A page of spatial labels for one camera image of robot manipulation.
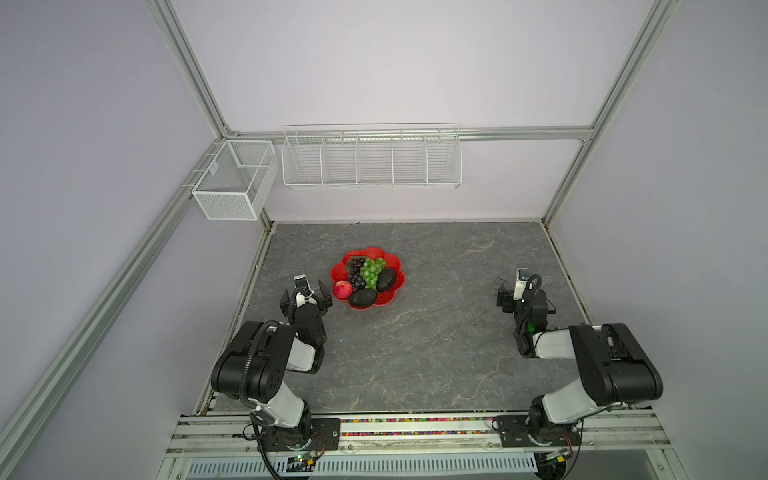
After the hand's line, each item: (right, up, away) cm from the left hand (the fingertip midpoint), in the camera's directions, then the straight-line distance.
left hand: (306, 287), depth 90 cm
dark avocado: (+24, +1, +9) cm, 26 cm away
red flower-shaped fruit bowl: (+8, +3, +12) cm, 15 cm away
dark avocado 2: (+17, -4, +2) cm, 17 cm away
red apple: (+11, -1, +3) cm, 11 cm away
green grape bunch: (+19, +5, +7) cm, 21 cm away
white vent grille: (-7, -41, -19) cm, 46 cm away
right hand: (+67, -1, +3) cm, 67 cm away
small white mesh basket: (-27, +35, +11) cm, 45 cm away
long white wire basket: (+35, +45, +15) cm, 59 cm away
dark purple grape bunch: (+14, +2, +9) cm, 17 cm away
